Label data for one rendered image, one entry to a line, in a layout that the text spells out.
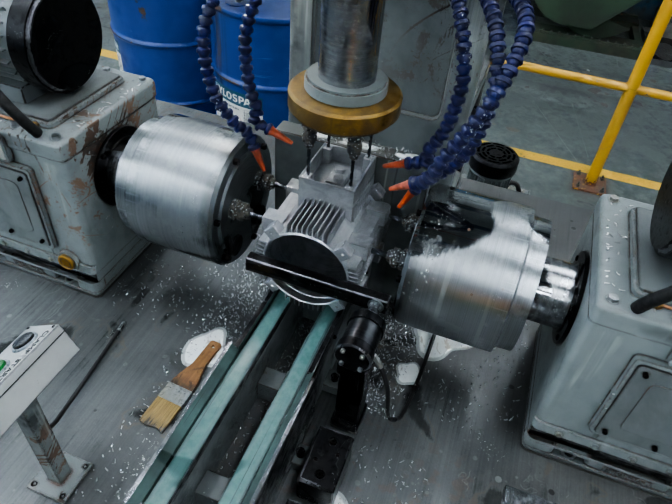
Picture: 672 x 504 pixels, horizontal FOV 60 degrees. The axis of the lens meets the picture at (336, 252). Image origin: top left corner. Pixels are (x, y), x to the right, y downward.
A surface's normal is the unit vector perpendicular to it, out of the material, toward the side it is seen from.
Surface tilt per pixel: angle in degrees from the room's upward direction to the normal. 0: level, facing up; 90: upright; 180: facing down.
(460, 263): 47
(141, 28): 80
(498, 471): 0
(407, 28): 90
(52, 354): 62
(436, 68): 90
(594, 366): 89
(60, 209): 89
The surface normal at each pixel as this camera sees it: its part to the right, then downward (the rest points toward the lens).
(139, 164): -0.18, -0.12
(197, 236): -0.35, 0.58
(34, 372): 0.86, -0.11
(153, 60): -0.13, 0.66
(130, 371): 0.07, -0.74
